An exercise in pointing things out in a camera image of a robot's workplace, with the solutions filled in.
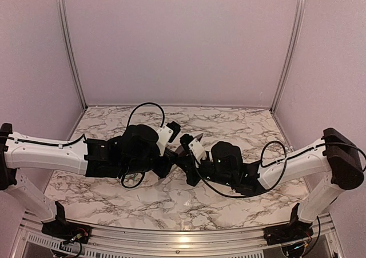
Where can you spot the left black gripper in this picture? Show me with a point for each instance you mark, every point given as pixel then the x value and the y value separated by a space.
pixel 163 171

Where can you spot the grey envelope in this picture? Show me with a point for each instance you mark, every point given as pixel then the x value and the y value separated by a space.
pixel 186 141

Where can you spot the green white glue stick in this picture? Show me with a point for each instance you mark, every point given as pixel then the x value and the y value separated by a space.
pixel 131 180

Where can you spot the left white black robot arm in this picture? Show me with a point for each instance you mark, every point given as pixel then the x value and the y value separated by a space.
pixel 84 156

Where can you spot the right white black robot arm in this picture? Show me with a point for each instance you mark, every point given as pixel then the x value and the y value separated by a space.
pixel 333 155

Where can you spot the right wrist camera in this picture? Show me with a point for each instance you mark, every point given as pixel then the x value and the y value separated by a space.
pixel 198 151

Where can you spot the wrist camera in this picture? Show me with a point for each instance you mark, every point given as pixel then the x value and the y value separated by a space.
pixel 198 151
pixel 166 134

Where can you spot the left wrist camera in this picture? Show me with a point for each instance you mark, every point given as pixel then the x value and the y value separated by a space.
pixel 166 134

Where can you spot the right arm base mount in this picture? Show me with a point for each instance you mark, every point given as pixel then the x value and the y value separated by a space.
pixel 291 231

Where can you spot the front aluminium rail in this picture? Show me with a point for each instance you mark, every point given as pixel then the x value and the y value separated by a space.
pixel 105 241

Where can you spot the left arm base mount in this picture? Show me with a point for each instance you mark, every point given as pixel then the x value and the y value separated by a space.
pixel 69 232

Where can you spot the right aluminium frame post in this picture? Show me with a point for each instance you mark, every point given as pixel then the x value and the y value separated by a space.
pixel 294 37

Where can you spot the aluminium frame post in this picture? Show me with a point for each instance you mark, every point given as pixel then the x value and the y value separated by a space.
pixel 70 53
pixel 294 37

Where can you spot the left aluminium frame post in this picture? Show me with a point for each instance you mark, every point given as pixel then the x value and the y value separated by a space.
pixel 70 53

